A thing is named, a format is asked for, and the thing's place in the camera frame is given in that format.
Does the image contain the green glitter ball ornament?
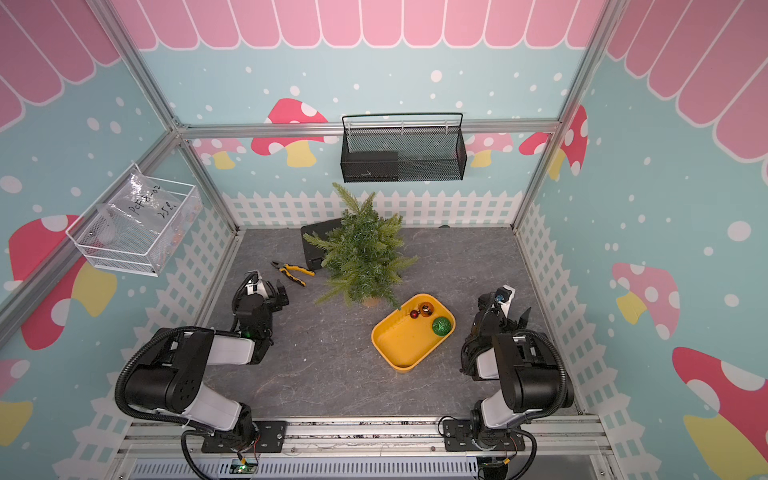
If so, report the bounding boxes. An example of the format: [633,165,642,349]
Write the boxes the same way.
[431,316,453,337]

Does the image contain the orange shiny ball ornament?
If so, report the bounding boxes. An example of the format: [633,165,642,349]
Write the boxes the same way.
[419,302,434,317]

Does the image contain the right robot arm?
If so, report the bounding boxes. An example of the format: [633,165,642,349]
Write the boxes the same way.
[457,285,575,450]

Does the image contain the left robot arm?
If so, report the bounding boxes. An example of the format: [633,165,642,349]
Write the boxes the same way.
[114,271,289,451]

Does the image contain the small green christmas tree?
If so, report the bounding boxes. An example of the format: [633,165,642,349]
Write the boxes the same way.
[303,183,418,308]

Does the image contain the yellow black pliers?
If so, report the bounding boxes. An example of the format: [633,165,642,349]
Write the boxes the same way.
[270,261,315,287]

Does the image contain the black box on table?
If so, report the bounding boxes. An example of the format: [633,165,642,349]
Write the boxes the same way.
[300,217,344,272]

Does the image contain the yellow plastic tray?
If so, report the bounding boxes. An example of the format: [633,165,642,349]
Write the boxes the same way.
[371,293,456,373]

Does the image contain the clear plastic bag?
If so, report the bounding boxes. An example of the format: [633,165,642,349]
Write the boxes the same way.
[97,173,181,251]

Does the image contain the black box in basket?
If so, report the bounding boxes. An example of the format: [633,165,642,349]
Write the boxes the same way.
[341,151,399,183]

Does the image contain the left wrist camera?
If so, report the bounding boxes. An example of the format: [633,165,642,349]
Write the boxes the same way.
[245,270,269,299]

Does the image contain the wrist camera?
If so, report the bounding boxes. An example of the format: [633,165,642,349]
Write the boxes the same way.
[494,285,516,319]
[245,270,269,299]

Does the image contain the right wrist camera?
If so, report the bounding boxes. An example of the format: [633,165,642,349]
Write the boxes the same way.
[494,285,516,319]

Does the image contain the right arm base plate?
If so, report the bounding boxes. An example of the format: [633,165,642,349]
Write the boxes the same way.
[437,416,526,453]

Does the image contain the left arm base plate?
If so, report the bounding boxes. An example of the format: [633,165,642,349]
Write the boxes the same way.
[201,420,288,454]

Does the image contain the white wire basket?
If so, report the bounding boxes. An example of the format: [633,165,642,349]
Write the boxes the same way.
[66,164,203,277]

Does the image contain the black wire mesh basket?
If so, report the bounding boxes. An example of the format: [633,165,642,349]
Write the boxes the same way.
[341,112,467,182]

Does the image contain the aluminium front rail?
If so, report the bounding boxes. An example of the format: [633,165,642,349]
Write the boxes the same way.
[117,415,612,458]

